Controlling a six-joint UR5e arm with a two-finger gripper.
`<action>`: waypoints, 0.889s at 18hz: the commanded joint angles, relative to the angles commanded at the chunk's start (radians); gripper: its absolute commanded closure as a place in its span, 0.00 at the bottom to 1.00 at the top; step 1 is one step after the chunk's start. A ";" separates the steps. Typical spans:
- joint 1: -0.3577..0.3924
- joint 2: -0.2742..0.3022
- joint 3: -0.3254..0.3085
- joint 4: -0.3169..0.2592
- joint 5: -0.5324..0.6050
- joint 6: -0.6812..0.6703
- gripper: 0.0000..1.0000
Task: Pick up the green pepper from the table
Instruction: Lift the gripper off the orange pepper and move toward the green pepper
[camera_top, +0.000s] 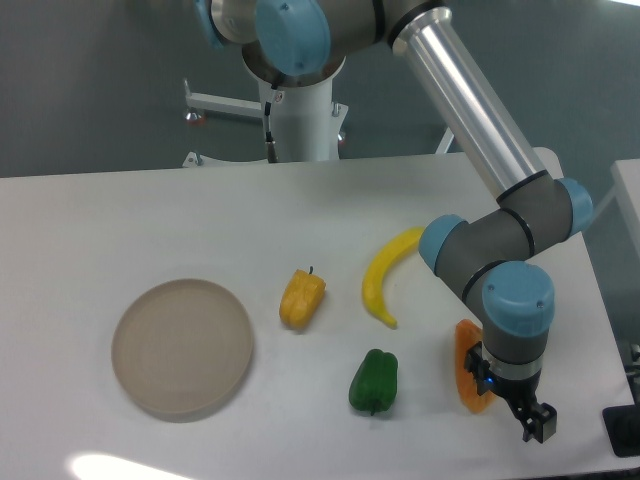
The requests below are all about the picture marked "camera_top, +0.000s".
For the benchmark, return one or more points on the white table at right edge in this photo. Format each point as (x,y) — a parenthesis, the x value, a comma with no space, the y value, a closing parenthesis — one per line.
(625,174)

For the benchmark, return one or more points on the yellow orange bell pepper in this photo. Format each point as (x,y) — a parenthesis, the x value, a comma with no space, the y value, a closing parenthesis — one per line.
(301,298)

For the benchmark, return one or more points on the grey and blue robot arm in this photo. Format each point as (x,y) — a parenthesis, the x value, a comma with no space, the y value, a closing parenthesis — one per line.
(295,48)

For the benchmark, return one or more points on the green bell pepper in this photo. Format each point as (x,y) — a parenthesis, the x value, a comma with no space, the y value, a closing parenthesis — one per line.
(375,384)

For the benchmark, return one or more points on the black device at right edge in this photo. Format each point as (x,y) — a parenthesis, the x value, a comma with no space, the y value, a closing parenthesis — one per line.
(622,422)

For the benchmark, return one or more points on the beige round plate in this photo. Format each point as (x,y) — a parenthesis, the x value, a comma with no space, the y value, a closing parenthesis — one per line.
(181,350)

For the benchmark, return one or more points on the orange carrot piece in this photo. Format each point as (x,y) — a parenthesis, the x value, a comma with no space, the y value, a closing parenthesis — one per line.
(467,335)

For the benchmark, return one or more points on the yellow banana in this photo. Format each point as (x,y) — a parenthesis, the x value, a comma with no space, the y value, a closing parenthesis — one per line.
(372,286)

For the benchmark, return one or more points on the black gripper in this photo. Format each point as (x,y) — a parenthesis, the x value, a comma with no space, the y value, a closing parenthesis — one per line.
(516,384)

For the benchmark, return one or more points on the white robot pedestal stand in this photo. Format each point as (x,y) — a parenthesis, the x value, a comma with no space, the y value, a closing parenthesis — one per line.
(301,122)

